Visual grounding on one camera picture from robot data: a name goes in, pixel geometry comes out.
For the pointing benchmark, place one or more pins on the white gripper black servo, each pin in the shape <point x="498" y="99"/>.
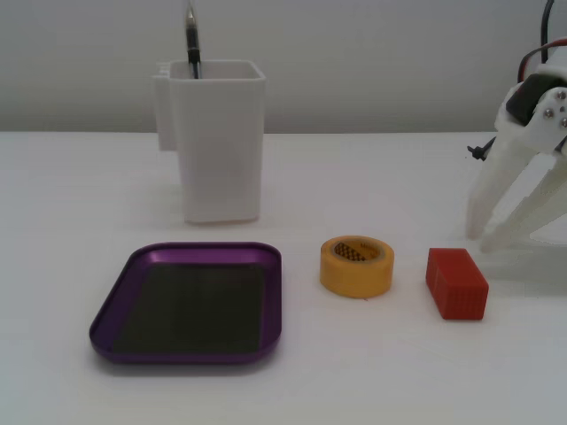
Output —
<point x="550" y="116"/>

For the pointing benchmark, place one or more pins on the yellow tape roll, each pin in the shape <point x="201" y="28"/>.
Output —
<point x="354" y="279"/>

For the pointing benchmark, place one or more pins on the red rectangular block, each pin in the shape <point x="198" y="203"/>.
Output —
<point x="460" y="292"/>

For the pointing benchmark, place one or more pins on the white plastic pen holder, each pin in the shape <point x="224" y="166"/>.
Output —
<point x="221" y="155"/>

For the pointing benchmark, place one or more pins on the purple metal tray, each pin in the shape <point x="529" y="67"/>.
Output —
<point x="199" y="310"/>

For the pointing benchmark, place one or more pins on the black pen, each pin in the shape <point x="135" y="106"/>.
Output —
<point x="192" y="40"/>

